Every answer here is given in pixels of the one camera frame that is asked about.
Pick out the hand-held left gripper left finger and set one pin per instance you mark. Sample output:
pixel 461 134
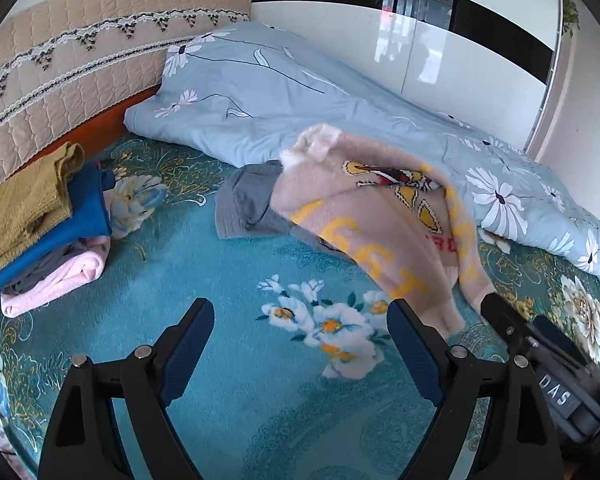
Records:
pixel 187 350

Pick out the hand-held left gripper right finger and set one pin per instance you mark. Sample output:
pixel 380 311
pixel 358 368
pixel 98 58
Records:
pixel 412 355

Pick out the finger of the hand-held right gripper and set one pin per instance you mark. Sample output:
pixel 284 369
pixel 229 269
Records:
pixel 555 332
pixel 500 315

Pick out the beige fuzzy printed sweater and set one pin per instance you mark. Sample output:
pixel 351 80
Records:
pixel 380 240

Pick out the teal floral blanket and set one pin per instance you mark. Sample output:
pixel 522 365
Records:
pixel 230 280

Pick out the pink folded garment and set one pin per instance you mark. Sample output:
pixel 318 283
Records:
pixel 65 280

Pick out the grey crumpled pants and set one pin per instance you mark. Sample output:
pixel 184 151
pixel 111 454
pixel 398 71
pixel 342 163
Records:
pixel 245 200

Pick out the dark grey folded garment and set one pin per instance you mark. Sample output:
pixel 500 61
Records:
pixel 40 272

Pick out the blue folded garment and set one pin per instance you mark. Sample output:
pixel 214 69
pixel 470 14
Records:
pixel 87 210

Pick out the olive folded fuzzy sweater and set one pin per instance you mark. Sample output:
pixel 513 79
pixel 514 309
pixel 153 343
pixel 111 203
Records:
pixel 20 220

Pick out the white glossy wardrobe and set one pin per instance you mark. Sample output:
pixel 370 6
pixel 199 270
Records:
pixel 430 60

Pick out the light blue floral duvet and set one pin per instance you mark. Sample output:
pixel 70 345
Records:
pixel 280 90

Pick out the beige quilted headboard cover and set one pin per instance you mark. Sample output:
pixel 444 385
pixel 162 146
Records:
pixel 80 75

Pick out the green hanging plant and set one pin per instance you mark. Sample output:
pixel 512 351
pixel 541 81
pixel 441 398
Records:
pixel 571 15

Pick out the orange wooden bed frame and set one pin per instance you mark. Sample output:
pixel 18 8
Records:
pixel 105 120

